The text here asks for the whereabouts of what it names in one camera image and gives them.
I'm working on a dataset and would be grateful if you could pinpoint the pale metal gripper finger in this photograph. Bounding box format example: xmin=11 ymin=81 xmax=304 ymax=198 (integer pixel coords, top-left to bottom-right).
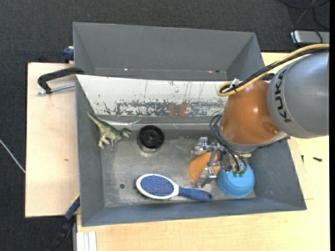
xmin=189 ymin=136 xmax=211 ymax=158
xmin=197 ymin=167 xmax=218 ymax=189

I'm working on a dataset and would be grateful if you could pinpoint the orange round disc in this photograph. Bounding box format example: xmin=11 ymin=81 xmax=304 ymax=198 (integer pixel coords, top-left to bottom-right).
xmin=188 ymin=152 xmax=222 ymax=182

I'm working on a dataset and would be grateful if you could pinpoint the blue plastic cup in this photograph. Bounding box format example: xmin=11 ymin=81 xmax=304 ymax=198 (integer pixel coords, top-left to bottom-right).
xmin=216 ymin=163 xmax=256 ymax=199

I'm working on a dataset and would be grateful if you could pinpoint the black round ribbed cap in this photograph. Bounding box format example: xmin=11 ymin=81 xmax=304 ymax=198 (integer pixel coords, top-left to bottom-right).
xmin=137 ymin=124 xmax=165 ymax=150

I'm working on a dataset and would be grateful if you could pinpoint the blue and white hairbrush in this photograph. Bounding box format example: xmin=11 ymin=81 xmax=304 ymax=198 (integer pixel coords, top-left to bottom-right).
xmin=134 ymin=173 xmax=214 ymax=202

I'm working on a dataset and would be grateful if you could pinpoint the green toy dinosaur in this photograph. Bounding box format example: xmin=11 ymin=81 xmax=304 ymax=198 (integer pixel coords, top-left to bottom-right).
xmin=87 ymin=111 xmax=133 ymax=150

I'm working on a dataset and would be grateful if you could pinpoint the grey metal bin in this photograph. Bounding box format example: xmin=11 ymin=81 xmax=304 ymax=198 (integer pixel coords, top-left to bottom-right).
xmin=72 ymin=21 xmax=307 ymax=227

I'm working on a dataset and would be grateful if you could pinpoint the pale wood board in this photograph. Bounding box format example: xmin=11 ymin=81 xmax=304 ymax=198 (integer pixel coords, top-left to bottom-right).
xmin=25 ymin=62 xmax=81 ymax=218

